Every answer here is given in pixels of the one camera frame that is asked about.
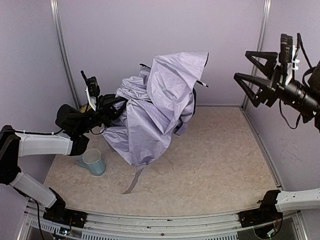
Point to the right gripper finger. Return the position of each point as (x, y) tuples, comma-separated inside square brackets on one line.
[(263, 84), (264, 61)]

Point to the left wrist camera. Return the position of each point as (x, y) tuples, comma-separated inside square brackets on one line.
[(92, 90)]

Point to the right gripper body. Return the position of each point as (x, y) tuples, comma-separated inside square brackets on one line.
[(271, 81)]

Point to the yellow woven mat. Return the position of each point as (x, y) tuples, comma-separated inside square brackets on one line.
[(84, 108)]

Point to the left aluminium corner post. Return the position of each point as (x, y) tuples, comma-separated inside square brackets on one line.
[(63, 52)]

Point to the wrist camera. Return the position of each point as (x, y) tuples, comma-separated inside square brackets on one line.
[(290, 53), (92, 90)]

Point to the lilac folding umbrella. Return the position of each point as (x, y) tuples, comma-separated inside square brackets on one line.
[(158, 102)]

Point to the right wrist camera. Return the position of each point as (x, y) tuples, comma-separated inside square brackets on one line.
[(290, 53)]

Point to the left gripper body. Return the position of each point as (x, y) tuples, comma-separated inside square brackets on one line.
[(107, 107)]

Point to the light blue mug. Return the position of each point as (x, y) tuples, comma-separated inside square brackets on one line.
[(93, 162)]

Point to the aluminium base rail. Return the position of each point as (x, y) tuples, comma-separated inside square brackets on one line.
[(108, 226)]

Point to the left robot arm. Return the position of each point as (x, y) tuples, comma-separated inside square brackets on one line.
[(69, 141)]

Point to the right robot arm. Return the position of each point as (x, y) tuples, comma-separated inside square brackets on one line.
[(306, 100)]

